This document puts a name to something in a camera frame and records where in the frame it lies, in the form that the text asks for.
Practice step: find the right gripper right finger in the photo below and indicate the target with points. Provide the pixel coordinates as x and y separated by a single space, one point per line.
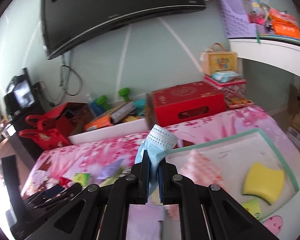
207 212

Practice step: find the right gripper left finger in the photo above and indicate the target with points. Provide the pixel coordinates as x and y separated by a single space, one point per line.
99 212

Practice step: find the blue face mask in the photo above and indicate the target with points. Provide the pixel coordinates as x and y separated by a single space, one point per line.
158 144

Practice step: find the green tissue pack on bed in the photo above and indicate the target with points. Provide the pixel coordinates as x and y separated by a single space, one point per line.
82 178

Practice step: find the purple packet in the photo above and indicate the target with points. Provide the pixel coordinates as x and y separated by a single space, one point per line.
110 170

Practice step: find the green tissue pack in tray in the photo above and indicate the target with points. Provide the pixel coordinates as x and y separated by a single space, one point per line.
253 207

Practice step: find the pink knitted cloth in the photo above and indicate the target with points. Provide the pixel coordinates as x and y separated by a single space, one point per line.
201 170

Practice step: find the pink floral bedsheet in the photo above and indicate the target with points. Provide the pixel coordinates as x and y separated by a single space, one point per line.
91 157

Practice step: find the white tray with teal rim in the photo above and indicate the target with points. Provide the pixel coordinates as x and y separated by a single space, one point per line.
236 154

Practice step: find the yellow sponge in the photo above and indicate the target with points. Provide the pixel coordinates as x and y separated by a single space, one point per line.
264 182

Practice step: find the red felt bag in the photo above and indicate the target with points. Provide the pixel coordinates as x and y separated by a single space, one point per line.
48 133

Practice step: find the orange package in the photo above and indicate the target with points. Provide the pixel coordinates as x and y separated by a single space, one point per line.
102 122

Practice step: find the red paper bag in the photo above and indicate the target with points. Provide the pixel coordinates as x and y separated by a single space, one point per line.
71 117

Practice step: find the red gift box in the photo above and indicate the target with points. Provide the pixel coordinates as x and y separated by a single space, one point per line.
186 102

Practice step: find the small black monitor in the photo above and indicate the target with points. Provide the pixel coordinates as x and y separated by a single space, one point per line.
19 93

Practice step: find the red patterned box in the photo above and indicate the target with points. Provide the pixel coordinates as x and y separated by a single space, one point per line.
234 89

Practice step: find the blue wet wipes pack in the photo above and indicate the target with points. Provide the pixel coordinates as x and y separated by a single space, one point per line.
226 76

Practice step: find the yellow carry box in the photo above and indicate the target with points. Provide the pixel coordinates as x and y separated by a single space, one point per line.
217 59

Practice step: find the white desk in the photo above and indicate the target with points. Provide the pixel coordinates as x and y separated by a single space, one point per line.
285 56

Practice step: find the purple plastic basket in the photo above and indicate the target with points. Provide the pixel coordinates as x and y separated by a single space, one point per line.
235 19

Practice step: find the orange items on desk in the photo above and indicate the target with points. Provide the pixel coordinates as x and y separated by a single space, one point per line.
284 24

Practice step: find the black wall television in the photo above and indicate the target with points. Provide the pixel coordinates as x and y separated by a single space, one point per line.
69 23

